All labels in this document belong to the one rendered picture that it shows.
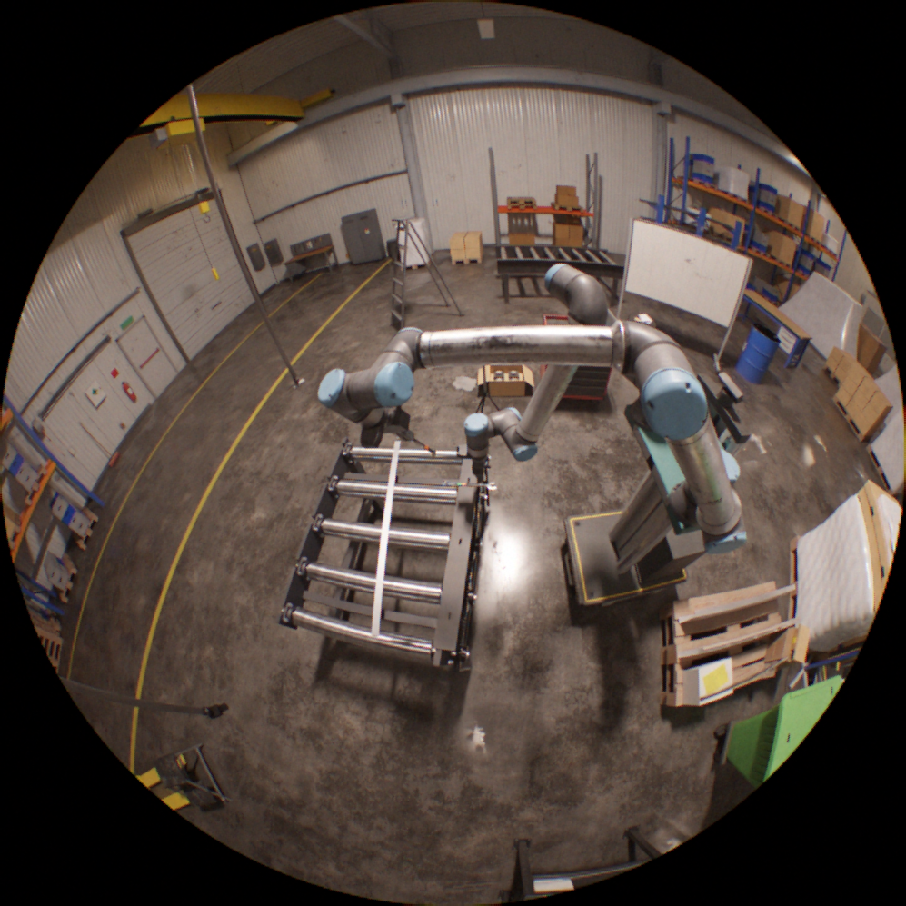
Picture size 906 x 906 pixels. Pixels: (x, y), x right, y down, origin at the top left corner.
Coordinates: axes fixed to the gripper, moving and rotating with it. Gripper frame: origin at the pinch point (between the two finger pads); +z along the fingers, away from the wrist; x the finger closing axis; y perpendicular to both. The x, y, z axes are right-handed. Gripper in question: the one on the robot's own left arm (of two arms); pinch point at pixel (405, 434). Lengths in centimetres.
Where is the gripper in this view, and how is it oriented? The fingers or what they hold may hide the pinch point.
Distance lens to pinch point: 94.8
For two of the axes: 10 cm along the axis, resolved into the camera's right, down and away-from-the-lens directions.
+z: 4.1, 2.9, 8.6
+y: 0.9, -9.6, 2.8
